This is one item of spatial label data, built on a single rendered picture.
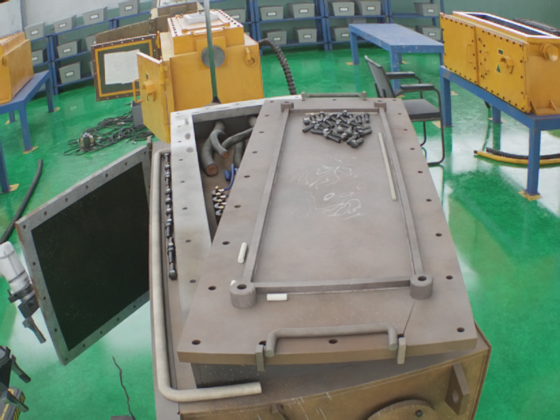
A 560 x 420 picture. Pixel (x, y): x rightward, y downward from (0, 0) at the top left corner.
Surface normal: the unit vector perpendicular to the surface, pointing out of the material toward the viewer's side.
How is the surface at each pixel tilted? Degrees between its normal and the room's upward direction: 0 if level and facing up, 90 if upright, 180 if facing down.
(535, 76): 90
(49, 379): 0
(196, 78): 90
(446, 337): 0
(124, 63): 90
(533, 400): 0
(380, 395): 90
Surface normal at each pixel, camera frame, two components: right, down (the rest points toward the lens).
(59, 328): 0.84, 0.17
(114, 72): -0.14, 0.45
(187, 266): -0.09, -0.89
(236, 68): 0.18, 0.42
